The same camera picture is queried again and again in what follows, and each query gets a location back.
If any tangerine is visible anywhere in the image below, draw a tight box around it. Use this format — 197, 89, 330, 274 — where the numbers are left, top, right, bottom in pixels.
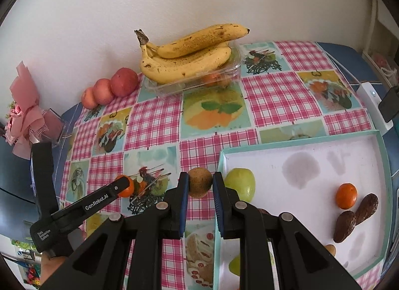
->
201, 73, 223, 87
117, 175, 135, 198
335, 183, 358, 210

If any dark dried date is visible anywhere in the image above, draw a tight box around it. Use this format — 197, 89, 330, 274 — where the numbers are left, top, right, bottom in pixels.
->
355, 194, 379, 225
333, 210, 356, 243

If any person's left hand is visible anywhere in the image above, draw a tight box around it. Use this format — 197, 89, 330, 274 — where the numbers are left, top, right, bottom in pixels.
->
40, 252, 67, 285

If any teal white cardboard tray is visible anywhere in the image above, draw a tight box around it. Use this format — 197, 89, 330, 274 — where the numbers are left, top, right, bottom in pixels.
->
218, 130, 392, 289

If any left pale apple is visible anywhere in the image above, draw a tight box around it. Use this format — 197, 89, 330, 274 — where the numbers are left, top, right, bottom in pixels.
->
81, 87, 98, 110

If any middle red apple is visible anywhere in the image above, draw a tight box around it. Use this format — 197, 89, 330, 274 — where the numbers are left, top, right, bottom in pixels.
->
93, 78, 115, 106

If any red apple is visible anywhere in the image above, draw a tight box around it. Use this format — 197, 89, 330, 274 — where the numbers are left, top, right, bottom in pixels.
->
110, 67, 139, 98
93, 78, 115, 106

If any right red apple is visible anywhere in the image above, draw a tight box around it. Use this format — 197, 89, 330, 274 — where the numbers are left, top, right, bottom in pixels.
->
110, 67, 139, 98

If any lower yellow banana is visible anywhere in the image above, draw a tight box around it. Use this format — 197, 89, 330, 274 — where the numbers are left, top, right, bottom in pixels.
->
140, 45, 232, 84

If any yellow banana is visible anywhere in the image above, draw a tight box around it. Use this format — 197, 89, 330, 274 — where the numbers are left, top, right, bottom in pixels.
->
140, 45, 232, 84
135, 23, 250, 59

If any checkered fruit-print tablecloth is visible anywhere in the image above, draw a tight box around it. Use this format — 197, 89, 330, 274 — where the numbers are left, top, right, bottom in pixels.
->
56, 41, 373, 218

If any black power adapter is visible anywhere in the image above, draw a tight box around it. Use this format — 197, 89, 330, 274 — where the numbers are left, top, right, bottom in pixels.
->
378, 86, 399, 123

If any white power strip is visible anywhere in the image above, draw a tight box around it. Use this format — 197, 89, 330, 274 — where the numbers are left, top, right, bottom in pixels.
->
356, 81, 394, 136

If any tangerine in plastic container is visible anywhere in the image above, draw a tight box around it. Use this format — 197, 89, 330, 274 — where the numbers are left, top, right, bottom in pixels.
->
201, 73, 223, 87

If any clear plastic fruit container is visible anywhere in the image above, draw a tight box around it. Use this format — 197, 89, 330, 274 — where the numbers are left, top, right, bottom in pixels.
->
142, 43, 241, 97

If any white shelf unit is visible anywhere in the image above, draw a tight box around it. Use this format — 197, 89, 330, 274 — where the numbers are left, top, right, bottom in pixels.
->
362, 0, 398, 90

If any upper yellow banana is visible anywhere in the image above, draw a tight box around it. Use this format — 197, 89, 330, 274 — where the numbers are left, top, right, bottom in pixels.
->
135, 23, 250, 59

